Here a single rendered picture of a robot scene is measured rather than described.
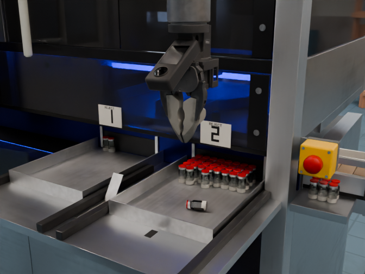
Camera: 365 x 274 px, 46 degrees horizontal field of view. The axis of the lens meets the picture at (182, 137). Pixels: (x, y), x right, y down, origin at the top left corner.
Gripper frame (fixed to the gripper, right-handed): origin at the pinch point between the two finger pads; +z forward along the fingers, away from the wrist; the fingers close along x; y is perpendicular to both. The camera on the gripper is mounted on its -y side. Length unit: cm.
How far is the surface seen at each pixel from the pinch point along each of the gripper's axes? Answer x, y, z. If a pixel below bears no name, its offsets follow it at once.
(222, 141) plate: 4.9, 27.4, 9.2
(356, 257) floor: -14, 160, 110
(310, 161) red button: -17.7, 23.9, 9.2
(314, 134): -1, 93, 24
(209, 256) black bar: -8.1, -4.0, 20.4
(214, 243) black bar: -7.3, -0.5, 19.7
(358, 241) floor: -12, 179, 110
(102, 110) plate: 44, 27, 6
